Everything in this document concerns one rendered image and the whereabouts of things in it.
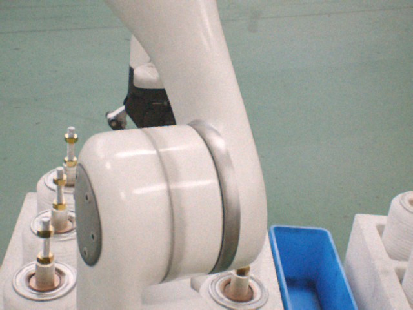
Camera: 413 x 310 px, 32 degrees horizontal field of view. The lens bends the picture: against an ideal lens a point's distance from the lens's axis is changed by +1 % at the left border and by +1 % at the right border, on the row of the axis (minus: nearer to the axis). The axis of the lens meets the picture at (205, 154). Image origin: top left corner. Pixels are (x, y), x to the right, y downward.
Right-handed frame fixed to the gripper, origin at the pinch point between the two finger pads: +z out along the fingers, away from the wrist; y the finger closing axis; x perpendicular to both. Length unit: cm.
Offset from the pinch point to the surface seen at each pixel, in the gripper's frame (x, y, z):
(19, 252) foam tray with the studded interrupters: -7.5, 16.4, 17.3
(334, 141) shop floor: -69, -67, 35
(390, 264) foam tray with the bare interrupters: 3.2, -37.9, 17.3
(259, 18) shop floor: -169, -83, 34
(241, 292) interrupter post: 15.2, -8.6, 9.6
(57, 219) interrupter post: -2.0, 11.9, 8.6
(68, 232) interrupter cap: -0.8, 10.5, 10.0
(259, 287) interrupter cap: 14.1, -11.3, 10.0
